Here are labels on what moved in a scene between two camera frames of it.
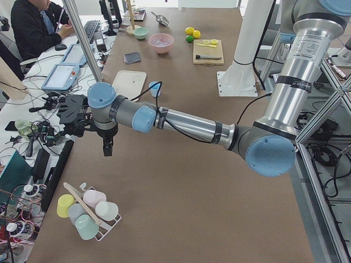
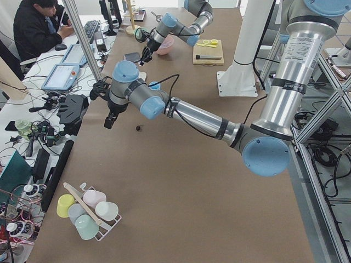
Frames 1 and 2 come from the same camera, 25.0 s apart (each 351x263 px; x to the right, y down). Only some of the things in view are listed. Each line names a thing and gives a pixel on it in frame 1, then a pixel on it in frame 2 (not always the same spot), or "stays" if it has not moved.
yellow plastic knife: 204,45 stays
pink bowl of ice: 162,43 stays
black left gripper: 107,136 to 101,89
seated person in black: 37,30 stays
